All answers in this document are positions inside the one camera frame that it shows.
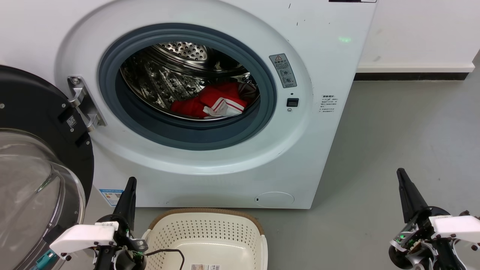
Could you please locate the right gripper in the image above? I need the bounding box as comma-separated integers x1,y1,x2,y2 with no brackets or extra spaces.
388,168,465,270

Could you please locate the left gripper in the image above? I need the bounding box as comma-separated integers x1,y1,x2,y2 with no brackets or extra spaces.
94,177,149,270

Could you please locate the red and white garment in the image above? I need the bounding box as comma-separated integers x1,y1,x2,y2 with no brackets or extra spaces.
171,82,248,120

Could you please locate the dark brown garment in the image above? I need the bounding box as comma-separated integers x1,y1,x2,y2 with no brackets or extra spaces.
239,83,260,106

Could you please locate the cream perforated laundry basket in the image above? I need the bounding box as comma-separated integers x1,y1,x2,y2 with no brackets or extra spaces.
142,208,269,270

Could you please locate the black glass washer door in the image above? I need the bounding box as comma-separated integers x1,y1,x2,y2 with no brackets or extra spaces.
0,66,94,270

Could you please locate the blue energy label sticker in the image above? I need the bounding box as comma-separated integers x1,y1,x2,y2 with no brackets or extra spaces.
99,189,124,207

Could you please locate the white front-load washing machine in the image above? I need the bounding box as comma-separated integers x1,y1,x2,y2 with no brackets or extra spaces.
0,0,377,209

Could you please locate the silver metal door hinge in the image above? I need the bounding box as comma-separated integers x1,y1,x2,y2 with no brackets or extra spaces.
67,76,107,132

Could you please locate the dark grey baseboard strip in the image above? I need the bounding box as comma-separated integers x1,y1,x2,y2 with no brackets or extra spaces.
354,72,469,81

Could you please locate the clear text notice sticker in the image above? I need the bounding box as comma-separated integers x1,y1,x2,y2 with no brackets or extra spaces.
319,94,338,114

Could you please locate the grey warning label sticker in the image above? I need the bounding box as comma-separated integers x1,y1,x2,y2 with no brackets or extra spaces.
269,53,297,89

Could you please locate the thin black left gripper cable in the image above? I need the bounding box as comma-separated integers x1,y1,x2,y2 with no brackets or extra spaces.
145,249,186,270

